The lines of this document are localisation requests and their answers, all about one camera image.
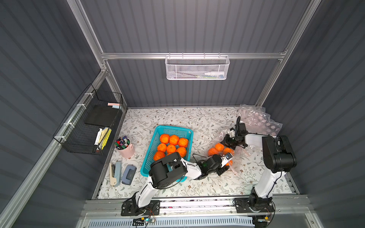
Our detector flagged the black wire wall basket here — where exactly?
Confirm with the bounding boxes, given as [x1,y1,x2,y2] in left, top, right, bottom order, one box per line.
[54,85,124,155]

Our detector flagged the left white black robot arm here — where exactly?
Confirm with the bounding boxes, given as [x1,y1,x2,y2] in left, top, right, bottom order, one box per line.
[132,153,233,210]

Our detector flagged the clear zip-top bag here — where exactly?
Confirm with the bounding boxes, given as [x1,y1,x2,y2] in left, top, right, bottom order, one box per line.
[238,104,282,136]
[203,127,253,174]

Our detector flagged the small bag orange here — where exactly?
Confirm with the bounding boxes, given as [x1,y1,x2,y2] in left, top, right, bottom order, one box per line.
[223,147,235,156]
[208,148,220,156]
[214,143,225,152]

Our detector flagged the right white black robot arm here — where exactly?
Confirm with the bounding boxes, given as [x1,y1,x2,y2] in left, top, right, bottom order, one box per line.
[221,116,297,208]

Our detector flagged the green led circuit board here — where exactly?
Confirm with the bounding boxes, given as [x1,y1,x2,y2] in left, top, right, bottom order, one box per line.
[132,217,156,227]

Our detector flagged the white pen in mesh basket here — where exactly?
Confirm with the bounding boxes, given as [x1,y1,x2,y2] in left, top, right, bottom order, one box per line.
[204,71,226,80]

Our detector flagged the teal plastic basket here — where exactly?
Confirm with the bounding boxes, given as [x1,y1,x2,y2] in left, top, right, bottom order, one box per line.
[140,125,194,183]

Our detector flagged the black notebook in basket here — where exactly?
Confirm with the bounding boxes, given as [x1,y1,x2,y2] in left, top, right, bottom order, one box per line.
[84,105,119,127]

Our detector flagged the pink pen cup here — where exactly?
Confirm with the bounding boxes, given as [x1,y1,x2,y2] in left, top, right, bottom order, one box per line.
[115,136,135,159]

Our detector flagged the white wire mesh basket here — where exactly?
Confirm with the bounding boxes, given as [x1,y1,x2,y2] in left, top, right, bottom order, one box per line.
[165,54,230,80]

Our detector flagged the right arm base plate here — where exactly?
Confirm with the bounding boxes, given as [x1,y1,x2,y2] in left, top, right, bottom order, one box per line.
[232,198,275,214]

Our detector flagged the white marker in basket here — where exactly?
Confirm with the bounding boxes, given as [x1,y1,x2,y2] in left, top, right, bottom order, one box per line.
[94,128,103,148]

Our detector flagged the aluminium linear rail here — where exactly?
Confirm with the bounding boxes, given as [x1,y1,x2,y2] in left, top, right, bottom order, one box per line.
[80,195,314,219]

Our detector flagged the yellow marker in basket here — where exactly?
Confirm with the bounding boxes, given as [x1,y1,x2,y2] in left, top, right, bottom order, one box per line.
[98,127,112,151]

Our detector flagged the pink sticky notes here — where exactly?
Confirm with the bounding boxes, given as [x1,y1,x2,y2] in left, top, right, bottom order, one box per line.
[107,103,121,109]

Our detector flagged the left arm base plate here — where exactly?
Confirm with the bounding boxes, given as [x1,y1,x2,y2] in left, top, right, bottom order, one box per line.
[120,199,161,217]

